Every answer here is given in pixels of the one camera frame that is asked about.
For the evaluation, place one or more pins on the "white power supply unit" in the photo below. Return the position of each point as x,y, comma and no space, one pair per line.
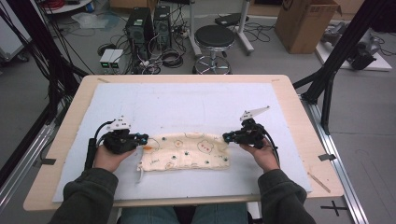
116,59
106,59

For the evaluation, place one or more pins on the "thin wooden stick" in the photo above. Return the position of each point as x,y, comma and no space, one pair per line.
319,182

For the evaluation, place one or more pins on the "clear plastic bag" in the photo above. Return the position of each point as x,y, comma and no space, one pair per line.
88,20

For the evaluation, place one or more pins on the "cream cloth with animal print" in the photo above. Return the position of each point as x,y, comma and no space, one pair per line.
186,152

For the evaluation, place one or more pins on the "black tape piece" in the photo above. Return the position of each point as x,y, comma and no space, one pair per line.
48,161
327,157

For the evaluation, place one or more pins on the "black flat device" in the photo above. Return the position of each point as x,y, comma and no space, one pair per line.
230,19

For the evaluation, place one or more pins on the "person's left leg in jeans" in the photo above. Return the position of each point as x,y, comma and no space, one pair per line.
146,216

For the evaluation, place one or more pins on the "white base board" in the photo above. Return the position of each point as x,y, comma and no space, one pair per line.
378,63

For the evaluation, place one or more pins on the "person's left hand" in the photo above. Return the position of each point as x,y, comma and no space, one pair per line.
107,160

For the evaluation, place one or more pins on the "black tape cross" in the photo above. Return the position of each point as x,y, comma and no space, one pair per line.
334,207

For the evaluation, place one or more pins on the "black metal frame strut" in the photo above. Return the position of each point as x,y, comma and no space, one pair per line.
342,46

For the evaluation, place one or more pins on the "aluminium rail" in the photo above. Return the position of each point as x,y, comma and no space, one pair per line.
339,168
28,158

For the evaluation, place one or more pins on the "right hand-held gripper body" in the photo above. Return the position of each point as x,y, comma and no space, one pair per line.
252,135

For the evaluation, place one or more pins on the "white foam board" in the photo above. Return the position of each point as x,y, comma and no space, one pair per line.
186,102

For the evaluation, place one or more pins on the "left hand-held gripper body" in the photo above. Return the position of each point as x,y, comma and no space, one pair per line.
120,141

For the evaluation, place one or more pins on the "round white table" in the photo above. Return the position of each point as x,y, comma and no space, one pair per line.
68,6

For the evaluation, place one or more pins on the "narrow black computer tower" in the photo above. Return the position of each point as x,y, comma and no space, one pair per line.
162,25

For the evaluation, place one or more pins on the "black round stool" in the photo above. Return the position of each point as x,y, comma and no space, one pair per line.
214,35

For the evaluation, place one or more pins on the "person's right leg in jeans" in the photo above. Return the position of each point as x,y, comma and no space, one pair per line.
218,214

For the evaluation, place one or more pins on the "white stand leg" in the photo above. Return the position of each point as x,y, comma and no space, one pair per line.
193,28
244,28

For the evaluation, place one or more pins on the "wide black computer tower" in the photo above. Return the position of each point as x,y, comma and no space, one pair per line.
138,29

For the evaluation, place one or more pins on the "grey and black machine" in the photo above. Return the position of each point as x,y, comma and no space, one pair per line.
362,56

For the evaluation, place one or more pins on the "person's leg in jeans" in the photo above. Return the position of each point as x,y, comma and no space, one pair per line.
146,216
218,214

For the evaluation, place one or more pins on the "person's right hand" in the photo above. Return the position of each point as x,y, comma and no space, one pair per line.
264,158

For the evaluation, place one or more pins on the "brown cardboard box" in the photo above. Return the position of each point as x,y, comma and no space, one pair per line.
305,28

